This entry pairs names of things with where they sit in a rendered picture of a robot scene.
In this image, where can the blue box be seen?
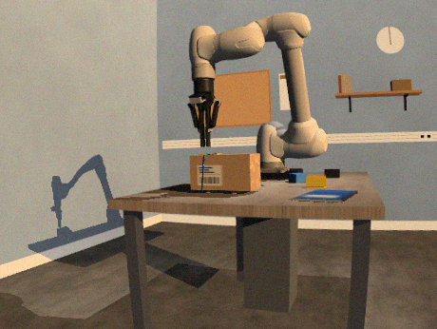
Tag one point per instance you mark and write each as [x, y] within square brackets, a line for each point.
[297, 177]

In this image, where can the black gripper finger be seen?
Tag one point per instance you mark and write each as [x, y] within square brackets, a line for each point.
[198, 122]
[210, 122]

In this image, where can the blue notebook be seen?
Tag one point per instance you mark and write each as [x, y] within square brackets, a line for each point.
[327, 196]

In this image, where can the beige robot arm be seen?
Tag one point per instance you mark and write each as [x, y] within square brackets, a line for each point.
[303, 139]

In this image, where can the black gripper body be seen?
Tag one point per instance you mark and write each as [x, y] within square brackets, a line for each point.
[207, 86]

